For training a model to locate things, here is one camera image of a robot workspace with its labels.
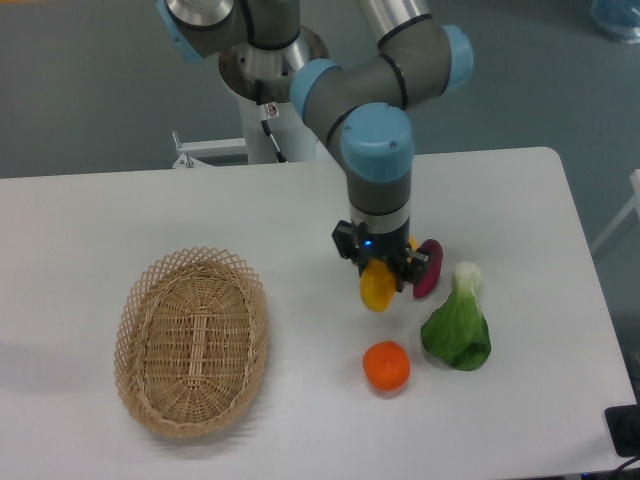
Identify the white frame at right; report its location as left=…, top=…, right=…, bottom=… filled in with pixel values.
left=590, top=169, right=639, bottom=258

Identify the green bok choy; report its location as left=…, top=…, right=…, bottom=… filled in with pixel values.
left=420, top=261, right=492, bottom=372

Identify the orange tangerine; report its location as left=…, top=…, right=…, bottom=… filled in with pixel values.
left=362, top=340, right=411, bottom=397

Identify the blue plastic bag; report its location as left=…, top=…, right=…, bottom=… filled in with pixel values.
left=590, top=0, right=639, bottom=44

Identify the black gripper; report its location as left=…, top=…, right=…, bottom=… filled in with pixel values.
left=332, top=220, right=431, bottom=295

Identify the black device at edge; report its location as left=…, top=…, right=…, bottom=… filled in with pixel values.
left=604, top=404, right=639, bottom=457

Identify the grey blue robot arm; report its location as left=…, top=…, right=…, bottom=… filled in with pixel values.
left=156, top=1, right=474, bottom=299

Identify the yellow mango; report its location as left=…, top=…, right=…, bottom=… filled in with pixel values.
left=359, top=241, right=416, bottom=313

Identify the woven wicker basket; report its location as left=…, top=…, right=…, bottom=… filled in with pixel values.
left=114, top=247, right=269, bottom=439

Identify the purple sweet potato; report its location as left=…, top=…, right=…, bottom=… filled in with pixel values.
left=413, top=239, right=444, bottom=300

